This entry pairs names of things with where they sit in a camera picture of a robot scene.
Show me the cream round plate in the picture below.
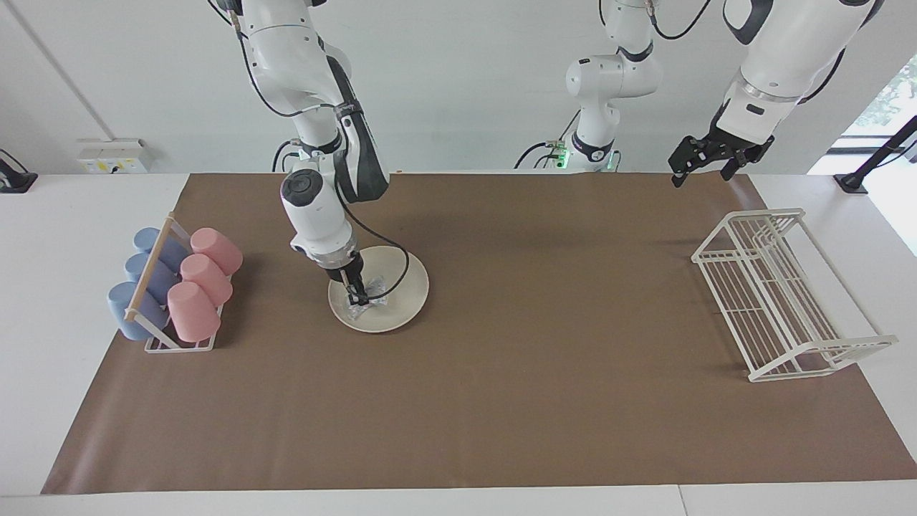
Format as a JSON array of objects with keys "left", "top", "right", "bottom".
[{"left": 328, "top": 245, "right": 430, "bottom": 334}]

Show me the black angled stand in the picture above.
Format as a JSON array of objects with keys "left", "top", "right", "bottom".
[{"left": 833, "top": 115, "right": 917, "bottom": 195}]

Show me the pink plastic cup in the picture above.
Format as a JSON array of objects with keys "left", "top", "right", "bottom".
[
  {"left": 190, "top": 227, "right": 244, "bottom": 277},
  {"left": 167, "top": 281, "right": 221, "bottom": 343},
  {"left": 180, "top": 254, "right": 234, "bottom": 307}
]

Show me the window with greenery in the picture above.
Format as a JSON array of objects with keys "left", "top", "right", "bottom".
[{"left": 838, "top": 56, "right": 917, "bottom": 155}]

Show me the brown table mat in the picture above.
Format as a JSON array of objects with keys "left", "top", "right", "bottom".
[{"left": 41, "top": 172, "right": 917, "bottom": 495}]

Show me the cup holder with wooden bar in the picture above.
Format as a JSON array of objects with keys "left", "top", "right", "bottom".
[{"left": 123, "top": 212, "right": 234, "bottom": 353}]

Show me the blue plastic cup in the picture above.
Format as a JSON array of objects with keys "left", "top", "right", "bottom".
[
  {"left": 107, "top": 282, "right": 171, "bottom": 341},
  {"left": 125, "top": 252, "right": 180, "bottom": 305},
  {"left": 133, "top": 227, "right": 191, "bottom": 273}
]

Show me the black table clamp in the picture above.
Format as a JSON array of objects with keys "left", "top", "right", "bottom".
[{"left": 0, "top": 148, "right": 38, "bottom": 194}]

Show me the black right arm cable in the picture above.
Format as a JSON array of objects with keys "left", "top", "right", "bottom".
[{"left": 208, "top": 0, "right": 411, "bottom": 303}]

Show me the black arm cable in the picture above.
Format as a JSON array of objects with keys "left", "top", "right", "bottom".
[
  {"left": 648, "top": 0, "right": 711, "bottom": 41},
  {"left": 208, "top": 0, "right": 411, "bottom": 303}
]

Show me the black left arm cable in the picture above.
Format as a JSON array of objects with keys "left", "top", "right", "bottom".
[{"left": 648, "top": 0, "right": 711, "bottom": 41}]

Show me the black right base cable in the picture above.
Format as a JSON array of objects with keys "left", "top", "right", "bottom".
[{"left": 272, "top": 140, "right": 302, "bottom": 173}]

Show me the black base cable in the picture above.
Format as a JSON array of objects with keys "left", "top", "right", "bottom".
[
  {"left": 514, "top": 111, "right": 581, "bottom": 171},
  {"left": 272, "top": 140, "right": 302, "bottom": 173}
]

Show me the black left base cable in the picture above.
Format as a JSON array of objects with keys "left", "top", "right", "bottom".
[{"left": 514, "top": 111, "right": 581, "bottom": 171}]

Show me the white wire dish rack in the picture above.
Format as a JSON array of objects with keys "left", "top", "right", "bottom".
[{"left": 691, "top": 208, "right": 899, "bottom": 383}]

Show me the white wall outlet box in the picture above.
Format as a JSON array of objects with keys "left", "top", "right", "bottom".
[{"left": 77, "top": 138, "right": 153, "bottom": 175}]

